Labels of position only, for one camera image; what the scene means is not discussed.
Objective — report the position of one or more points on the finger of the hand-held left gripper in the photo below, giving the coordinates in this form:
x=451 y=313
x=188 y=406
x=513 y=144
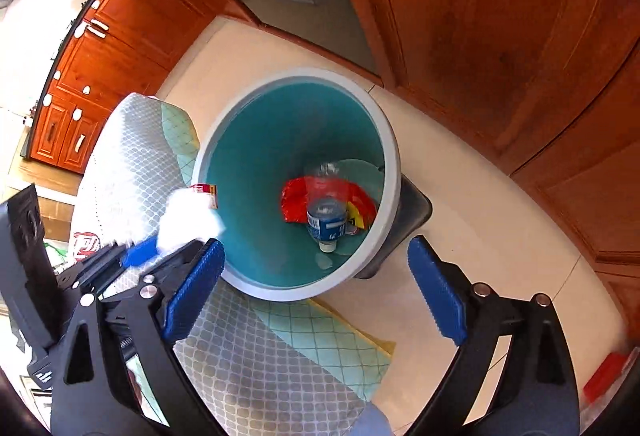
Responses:
x=140 y=253

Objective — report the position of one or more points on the red snack wrapper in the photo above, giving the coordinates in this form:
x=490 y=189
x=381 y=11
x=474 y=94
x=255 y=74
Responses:
x=295 y=201

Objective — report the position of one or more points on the white tissue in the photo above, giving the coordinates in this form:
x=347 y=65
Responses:
x=192 y=223

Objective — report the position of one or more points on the large wooden panel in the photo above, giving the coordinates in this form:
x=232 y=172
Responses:
x=500 y=41

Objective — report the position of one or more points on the red plastic object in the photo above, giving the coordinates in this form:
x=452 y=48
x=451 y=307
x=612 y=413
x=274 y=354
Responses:
x=607 y=373

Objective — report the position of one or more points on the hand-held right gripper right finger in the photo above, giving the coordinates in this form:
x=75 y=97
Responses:
x=435 y=291

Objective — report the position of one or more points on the red white packaging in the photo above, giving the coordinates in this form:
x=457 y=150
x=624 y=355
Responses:
x=82 y=243

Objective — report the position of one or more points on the patterned grey teal tablecloth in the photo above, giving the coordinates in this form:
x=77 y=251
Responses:
x=250 y=366

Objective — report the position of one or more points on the wooden kitchen cabinets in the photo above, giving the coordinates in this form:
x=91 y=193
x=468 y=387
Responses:
x=135 y=16

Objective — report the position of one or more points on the clear plastic bottle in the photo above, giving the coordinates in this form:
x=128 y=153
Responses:
x=325 y=216

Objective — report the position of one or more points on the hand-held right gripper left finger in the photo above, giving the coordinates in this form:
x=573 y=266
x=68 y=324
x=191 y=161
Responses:
x=192 y=291

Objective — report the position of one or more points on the teal trash bin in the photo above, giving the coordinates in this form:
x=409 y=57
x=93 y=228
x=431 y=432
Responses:
x=250 y=166

